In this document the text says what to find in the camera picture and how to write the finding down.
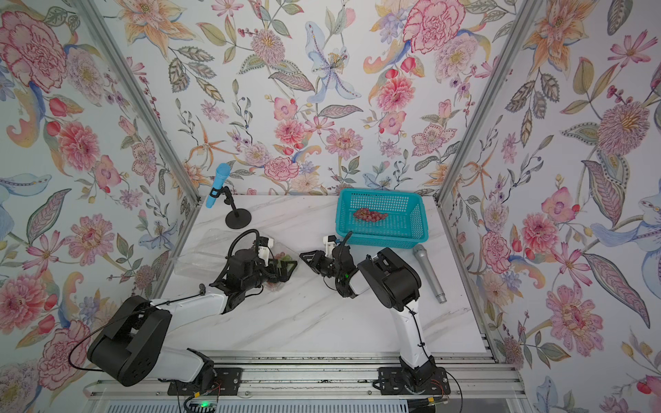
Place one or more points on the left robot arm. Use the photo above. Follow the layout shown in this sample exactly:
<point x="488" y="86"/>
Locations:
<point x="131" y="346"/>

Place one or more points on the grey microphone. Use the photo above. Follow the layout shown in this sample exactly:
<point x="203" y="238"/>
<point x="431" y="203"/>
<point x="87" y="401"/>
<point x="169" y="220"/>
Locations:
<point x="422" y="255"/>

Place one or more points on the left aluminium frame post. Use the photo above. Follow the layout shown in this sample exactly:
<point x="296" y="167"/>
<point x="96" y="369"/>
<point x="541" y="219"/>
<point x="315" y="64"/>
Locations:
<point x="92" y="18"/>

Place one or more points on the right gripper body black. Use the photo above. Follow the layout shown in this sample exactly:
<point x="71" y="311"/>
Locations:
<point x="339" y="276"/>

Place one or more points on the clear clamshell container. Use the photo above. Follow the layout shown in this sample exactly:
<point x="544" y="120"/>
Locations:
<point x="205" y="258"/>
<point x="282" y="275"/>

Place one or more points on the teal plastic mesh basket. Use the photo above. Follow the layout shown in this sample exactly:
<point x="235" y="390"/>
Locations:
<point x="405" y="227"/>

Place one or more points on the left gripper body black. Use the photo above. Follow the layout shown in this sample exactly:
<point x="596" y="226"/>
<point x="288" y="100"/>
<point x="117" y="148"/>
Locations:
<point x="263" y="274"/>

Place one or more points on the aluminium frame post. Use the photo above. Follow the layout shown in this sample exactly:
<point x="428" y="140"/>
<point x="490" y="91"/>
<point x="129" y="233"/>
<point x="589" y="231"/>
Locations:
<point x="521" y="25"/>
<point x="92" y="18"/>

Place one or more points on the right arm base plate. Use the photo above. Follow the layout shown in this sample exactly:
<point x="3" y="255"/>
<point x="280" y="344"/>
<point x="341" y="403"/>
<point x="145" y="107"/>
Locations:
<point x="392" y="382"/>

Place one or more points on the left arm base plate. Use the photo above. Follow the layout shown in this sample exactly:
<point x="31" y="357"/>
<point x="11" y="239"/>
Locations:
<point x="222" y="382"/>

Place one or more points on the red grape bunch back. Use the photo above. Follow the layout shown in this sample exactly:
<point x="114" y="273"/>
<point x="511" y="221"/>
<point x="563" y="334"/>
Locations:
<point x="370" y="216"/>

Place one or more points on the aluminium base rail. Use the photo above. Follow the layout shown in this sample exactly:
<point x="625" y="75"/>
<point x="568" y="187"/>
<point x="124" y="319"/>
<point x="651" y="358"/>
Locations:
<point x="351" y="376"/>

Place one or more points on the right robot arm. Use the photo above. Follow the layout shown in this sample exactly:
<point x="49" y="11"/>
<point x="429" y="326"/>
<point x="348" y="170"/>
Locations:
<point x="397" y="286"/>

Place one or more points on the black microphone stand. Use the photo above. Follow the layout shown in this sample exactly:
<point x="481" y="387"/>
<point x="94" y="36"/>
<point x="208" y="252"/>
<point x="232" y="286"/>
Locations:
<point x="237" y="218"/>

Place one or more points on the right aluminium frame post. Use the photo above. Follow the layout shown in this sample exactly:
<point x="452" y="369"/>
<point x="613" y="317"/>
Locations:
<point x="521" y="25"/>

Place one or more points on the blue microphone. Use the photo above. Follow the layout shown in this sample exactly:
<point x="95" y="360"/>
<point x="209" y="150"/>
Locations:
<point x="222" y="172"/>

